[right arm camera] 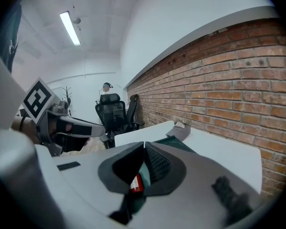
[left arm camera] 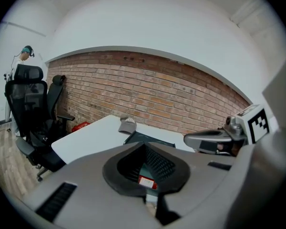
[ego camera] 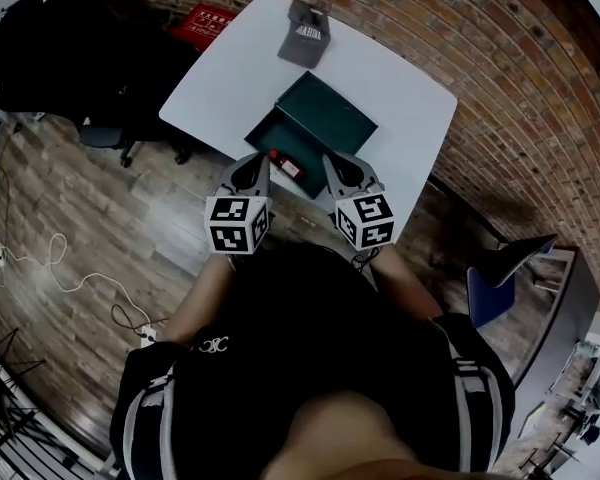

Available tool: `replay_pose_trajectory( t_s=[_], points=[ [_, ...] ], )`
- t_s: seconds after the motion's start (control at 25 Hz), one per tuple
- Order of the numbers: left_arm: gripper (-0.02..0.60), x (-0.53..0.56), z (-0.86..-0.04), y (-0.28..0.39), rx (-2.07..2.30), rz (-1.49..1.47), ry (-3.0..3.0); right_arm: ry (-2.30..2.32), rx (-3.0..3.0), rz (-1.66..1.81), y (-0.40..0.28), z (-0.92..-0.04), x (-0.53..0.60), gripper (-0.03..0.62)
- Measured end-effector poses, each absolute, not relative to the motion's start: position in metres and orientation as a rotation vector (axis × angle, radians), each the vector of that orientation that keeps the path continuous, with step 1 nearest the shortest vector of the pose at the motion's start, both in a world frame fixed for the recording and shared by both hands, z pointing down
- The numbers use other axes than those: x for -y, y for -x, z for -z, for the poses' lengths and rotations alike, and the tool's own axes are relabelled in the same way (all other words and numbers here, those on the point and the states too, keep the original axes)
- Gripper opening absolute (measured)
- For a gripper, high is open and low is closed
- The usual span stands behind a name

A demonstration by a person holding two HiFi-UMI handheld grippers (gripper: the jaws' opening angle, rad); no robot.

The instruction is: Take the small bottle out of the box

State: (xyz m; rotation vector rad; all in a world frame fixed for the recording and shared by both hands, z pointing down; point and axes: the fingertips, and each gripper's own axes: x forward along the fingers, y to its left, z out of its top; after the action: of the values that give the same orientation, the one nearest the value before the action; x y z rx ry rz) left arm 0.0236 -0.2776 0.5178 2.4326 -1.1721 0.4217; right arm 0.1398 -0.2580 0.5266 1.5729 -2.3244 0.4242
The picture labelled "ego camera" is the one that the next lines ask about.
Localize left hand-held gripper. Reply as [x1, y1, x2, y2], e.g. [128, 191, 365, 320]
[203, 151, 275, 257]

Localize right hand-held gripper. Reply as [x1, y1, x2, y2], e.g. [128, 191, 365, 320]
[322, 151, 397, 252]

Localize red capped bottle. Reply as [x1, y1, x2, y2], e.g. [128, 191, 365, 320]
[267, 150, 305, 180]

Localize dark green box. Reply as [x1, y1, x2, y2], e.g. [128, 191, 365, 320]
[243, 71, 380, 200]

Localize person's left forearm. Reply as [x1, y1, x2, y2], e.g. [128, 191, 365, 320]
[172, 255, 237, 344]

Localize person's right forearm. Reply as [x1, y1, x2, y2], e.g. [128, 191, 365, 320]
[369, 245, 444, 319]

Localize red plastic crate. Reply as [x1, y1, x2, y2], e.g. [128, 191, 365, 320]
[167, 3, 239, 52]

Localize white table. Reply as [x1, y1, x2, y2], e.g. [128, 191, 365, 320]
[158, 0, 459, 269]

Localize black office chair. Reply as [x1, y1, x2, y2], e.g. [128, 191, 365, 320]
[0, 0, 86, 114]
[79, 0, 201, 169]

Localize grey baseball cap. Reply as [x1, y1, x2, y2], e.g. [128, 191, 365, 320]
[277, 0, 334, 67]

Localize person's torso in black shirt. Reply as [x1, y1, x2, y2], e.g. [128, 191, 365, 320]
[109, 245, 516, 480]

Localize blue and black chair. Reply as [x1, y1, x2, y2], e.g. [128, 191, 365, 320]
[467, 234, 559, 330]

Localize dark grey desk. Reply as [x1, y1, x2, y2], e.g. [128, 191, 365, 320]
[514, 245, 600, 394]

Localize black tripod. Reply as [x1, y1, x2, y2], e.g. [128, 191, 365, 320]
[0, 327, 46, 384]

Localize grey lab equipment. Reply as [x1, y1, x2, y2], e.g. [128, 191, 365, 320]
[544, 337, 600, 449]

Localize white metal rack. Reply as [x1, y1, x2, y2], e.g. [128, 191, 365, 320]
[0, 402, 116, 480]

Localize black floor cable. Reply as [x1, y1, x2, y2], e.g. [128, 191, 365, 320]
[110, 303, 169, 339]

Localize white floor cable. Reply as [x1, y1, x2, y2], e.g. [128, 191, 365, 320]
[0, 232, 154, 339]

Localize grey backpack strap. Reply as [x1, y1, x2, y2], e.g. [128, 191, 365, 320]
[449, 352, 499, 480]
[124, 372, 179, 480]

